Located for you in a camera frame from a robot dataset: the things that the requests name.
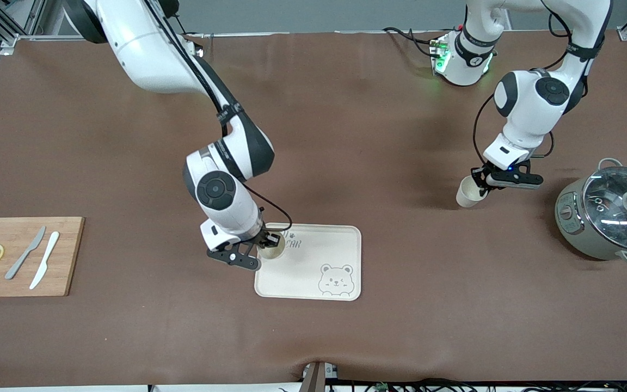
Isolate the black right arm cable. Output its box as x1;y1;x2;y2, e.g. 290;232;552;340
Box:
145;0;293;236

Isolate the black base power cable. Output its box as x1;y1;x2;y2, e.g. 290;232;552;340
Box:
382;26;439;58

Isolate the white IKEA cup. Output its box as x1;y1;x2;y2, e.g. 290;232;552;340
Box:
258;234;286;260
456;175;489;209

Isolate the grey plastic knife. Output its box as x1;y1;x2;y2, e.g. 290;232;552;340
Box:
5;226;46;280

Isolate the wooden cutting board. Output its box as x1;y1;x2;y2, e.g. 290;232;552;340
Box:
0;217;85;298

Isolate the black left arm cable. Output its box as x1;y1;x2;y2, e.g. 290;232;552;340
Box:
473;0;608;170

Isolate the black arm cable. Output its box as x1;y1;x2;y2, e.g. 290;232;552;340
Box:
145;0;293;236
473;0;608;170

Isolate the glass pot lid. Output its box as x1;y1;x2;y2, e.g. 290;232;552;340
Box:
582;166;627;252

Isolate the grey electric cooking pot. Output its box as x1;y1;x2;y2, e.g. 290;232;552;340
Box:
555;158;627;266

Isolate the white plastic knife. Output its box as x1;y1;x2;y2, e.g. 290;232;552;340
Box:
29;231;60;290

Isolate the cream bear print tray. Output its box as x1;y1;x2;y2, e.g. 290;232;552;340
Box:
254;223;362;302

